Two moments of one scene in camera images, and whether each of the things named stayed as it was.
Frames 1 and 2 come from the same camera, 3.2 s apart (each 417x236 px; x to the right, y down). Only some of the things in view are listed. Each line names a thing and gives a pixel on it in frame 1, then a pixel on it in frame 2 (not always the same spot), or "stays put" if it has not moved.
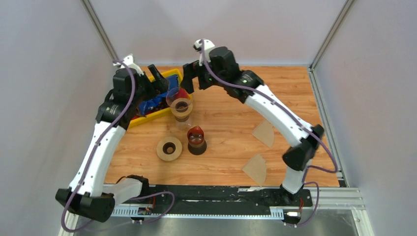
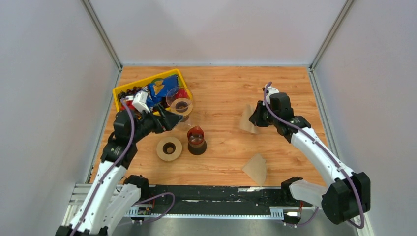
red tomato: x=182 y=93 stays put
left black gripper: x=156 y=87 to x=166 y=121
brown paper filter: x=264 y=132 to x=245 y=123
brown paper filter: x=256 y=168 stays put
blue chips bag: x=158 y=102 stays put
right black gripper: x=192 y=70 to x=255 y=116
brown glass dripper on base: x=197 y=144 stays put
